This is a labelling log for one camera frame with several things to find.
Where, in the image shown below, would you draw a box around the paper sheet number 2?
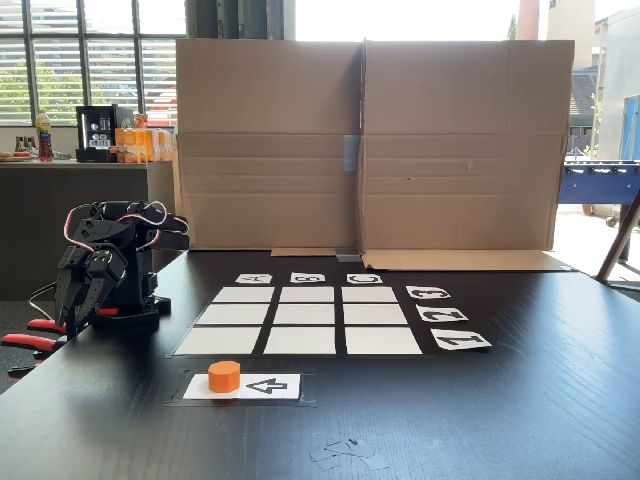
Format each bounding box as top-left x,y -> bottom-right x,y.
415,306 -> 471,324

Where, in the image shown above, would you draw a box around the paper sheet number 1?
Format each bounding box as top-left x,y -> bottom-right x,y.
429,328 -> 494,352

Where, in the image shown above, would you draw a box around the blue foosball table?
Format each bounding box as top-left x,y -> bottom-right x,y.
556,158 -> 640,229

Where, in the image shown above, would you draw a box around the grey power cable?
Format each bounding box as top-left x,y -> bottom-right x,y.
27,281 -> 58,322

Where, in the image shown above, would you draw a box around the red white servo wire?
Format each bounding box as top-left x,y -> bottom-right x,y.
63,200 -> 168,252

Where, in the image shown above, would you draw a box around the paper sheet number 3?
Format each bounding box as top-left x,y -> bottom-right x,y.
405,285 -> 453,301

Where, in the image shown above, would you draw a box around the red black table clamp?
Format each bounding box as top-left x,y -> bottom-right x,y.
0,305 -> 122,382

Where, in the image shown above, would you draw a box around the white arrow paper sheet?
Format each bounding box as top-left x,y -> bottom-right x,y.
182,372 -> 303,401

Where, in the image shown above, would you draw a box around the yellow red drink bottle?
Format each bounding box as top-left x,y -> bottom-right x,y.
34,108 -> 54,163

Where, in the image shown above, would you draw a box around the brown cardboard panel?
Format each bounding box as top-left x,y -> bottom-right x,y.
358,36 -> 577,274
171,38 -> 369,259

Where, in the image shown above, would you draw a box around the grey tape on cardboard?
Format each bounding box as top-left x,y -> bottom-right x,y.
343,134 -> 362,173

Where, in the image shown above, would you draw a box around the black mini fridge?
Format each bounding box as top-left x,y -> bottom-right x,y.
74,104 -> 135,164

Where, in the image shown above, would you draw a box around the dark counter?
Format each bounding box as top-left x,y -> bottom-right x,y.
0,158 -> 177,302

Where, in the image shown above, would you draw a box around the slanted wooden leg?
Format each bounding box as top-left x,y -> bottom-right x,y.
594,188 -> 640,294

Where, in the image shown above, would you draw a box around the clear tape scraps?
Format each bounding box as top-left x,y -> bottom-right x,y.
306,436 -> 392,474

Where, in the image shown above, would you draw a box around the nine-square white grid sheet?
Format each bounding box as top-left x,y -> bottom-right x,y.
172,284 -> 425,358

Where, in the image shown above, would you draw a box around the blue door panel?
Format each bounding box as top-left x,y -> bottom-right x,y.
618,93 -> 640,162

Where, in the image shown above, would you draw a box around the round orange token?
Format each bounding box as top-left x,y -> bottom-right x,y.
207,360 -> 242,394

